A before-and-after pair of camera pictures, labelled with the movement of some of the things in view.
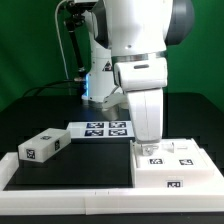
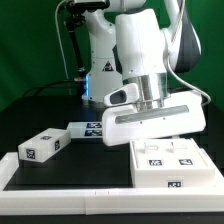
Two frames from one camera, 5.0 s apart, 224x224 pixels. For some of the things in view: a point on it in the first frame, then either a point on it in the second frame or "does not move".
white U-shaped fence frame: [178, 200] does not move
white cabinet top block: [44, 145] does not move
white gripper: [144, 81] -> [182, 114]
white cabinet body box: [170, 163] does not move
